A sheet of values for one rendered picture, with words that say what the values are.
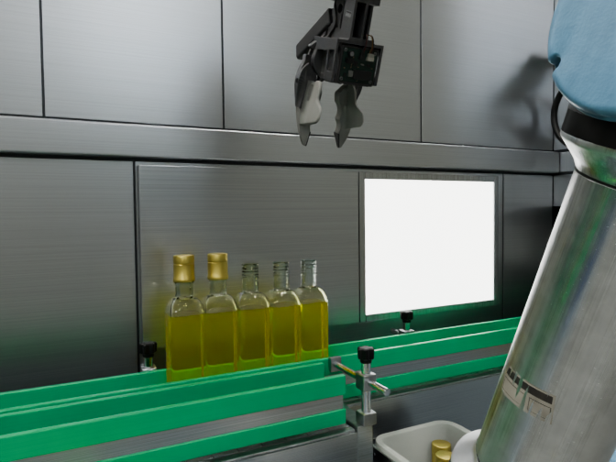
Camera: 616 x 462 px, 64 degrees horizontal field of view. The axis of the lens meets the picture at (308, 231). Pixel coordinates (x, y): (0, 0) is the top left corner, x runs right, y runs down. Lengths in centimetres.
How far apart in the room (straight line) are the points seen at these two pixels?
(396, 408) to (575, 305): 71
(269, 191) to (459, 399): 58
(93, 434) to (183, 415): 11
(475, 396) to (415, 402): 16
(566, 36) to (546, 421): 24
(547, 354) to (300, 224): 75
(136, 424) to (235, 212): 44
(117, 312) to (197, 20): 58
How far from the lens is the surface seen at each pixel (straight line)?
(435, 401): 108
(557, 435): 39
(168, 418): 75
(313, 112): 70
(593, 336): 35
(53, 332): 99
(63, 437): 74
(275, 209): 102
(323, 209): 107
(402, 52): 128
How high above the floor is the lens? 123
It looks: 2 degrees down
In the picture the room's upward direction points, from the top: 1 degrees counter-clockwise
